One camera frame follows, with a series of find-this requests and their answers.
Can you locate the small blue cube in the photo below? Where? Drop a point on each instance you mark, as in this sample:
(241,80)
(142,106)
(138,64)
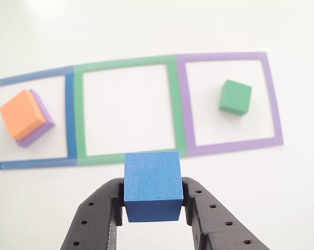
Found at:
(151,179)

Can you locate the purple tape square frame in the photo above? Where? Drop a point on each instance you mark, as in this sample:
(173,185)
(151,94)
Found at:
(185,104)

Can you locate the purple square block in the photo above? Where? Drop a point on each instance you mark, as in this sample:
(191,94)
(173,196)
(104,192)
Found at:
(39,132)

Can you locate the blue tape square frame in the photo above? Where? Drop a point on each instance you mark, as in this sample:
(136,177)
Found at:
(71,117)

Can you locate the green cube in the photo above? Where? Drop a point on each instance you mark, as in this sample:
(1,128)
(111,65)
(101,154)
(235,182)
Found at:
(234,96)

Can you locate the orange square block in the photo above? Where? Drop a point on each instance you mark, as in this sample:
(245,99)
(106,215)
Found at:
(21,114)

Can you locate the green tape square frame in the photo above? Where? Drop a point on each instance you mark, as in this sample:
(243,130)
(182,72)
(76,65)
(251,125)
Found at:
(176,104)

